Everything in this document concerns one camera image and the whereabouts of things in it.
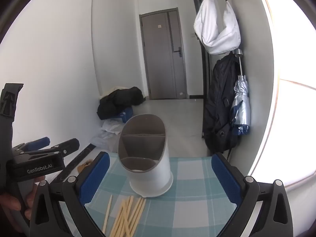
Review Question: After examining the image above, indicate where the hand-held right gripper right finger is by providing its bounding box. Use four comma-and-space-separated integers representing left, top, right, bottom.
211, 152, 294, 237

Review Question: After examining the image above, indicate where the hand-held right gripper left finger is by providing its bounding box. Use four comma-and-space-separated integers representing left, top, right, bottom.
29, 151, 110, 237

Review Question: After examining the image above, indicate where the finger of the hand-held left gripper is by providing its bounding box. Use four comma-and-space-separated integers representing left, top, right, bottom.
13, 138, 81, 163
12, 136, 51, 153

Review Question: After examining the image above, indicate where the pile of wooden chopsticks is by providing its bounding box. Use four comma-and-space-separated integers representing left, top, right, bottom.
110, 196, 147, 237

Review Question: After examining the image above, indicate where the white grey utensil holder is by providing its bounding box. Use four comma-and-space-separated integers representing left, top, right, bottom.
118, 114, 174, 198

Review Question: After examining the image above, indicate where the person's left hand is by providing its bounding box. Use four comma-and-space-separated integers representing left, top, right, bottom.
0, 176, 46, 228

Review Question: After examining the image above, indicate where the grey parcel bag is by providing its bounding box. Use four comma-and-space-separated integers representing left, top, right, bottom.
90, 131, 120, 152

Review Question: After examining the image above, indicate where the teal checked tablecloth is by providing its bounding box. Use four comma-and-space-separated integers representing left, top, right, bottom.
83, 152, 237, 237

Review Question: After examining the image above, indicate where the white parcel bag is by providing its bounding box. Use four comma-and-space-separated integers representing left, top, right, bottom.
101, 120, 126, 135

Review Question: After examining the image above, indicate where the blue box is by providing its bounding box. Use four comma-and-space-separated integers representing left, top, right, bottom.
116, 107, 134, 122

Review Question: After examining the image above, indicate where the black jacket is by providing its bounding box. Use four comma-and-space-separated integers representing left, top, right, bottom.
97, 86, 145, 120

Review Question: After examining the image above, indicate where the silver folded umbrella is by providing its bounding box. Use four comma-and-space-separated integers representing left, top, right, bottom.
230, 49, 251, 136

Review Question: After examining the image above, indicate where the black backpack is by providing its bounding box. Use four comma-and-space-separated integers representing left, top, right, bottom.
202, 53, 241, 153

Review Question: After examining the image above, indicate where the white panel with gold trim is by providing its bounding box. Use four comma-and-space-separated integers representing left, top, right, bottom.
254, 0, 316, 190

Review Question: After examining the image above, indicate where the grey door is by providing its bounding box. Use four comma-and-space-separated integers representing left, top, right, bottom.
139, 8, 188, 100

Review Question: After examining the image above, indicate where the white hanging bag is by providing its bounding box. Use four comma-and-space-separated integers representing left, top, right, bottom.
193, 0, 241, 55

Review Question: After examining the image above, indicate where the black sliding door frame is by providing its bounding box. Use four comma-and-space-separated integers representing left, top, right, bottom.
189, 0, 211, 139

